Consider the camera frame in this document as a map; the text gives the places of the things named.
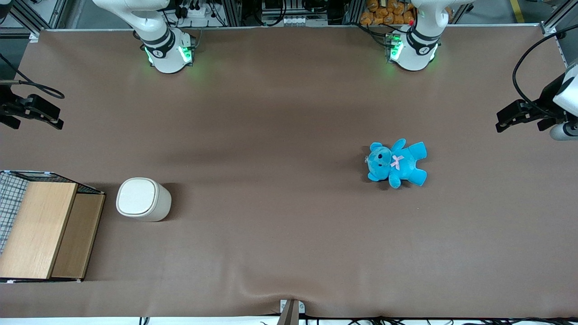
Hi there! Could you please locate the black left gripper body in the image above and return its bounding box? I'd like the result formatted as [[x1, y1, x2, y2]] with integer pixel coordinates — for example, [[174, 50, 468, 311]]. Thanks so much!
[[538, 74, 569, 123]]

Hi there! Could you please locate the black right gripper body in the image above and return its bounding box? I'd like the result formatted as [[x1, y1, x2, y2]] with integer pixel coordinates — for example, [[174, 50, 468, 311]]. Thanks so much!
[[0, 85, 28, 119]]

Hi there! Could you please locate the cream lidded trash can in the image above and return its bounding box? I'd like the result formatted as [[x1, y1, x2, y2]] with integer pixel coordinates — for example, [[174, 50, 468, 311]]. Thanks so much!
[[116, 177, 172, 222]]

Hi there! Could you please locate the blue plush teddy bear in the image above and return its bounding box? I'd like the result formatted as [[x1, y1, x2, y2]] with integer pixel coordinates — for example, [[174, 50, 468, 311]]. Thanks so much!
[[365, 139, 428, 190]]

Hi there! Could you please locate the orange plush toys pile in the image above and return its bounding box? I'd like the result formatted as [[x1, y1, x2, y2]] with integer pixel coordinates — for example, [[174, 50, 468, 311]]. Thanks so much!
[[359, 0, 417, 26]]

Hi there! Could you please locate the white power strip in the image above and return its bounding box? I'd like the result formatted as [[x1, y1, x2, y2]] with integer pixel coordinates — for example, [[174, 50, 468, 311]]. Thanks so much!
[[179, 3, 218, 19]]

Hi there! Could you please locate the brown table mat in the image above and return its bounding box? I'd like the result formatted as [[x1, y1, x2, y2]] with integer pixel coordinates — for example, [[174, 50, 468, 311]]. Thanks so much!
[[0, 25, 578, 319]]

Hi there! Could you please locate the white socket strip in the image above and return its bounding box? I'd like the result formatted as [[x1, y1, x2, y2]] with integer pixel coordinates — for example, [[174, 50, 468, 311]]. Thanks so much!
[[262, 15, 328, 27]]

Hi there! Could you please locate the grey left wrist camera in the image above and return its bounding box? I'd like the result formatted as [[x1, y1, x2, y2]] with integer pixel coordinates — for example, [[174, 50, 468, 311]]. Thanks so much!
[[549, 121, 578, 141]]

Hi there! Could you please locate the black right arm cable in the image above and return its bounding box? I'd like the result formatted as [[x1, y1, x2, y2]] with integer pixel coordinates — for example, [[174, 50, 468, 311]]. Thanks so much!
[[0, 53, 65, 100]]

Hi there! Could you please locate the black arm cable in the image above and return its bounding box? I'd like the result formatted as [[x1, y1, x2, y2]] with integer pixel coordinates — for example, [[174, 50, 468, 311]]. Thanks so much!
[[0, 53, 65, 100], [512, 31, 568, 113]]

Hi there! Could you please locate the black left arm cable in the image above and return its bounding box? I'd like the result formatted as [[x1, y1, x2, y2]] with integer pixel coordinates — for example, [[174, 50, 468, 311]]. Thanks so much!
[[512, 31, 568, 113]]

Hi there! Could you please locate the wooden shelf with wire mesh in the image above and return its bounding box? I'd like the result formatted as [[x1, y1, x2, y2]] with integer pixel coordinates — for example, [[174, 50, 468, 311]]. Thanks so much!
[[0, 170, 106, 284]]

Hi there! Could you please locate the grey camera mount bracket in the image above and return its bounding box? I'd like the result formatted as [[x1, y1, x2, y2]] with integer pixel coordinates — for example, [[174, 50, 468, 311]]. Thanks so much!
[[279, 299, 306, 325]]

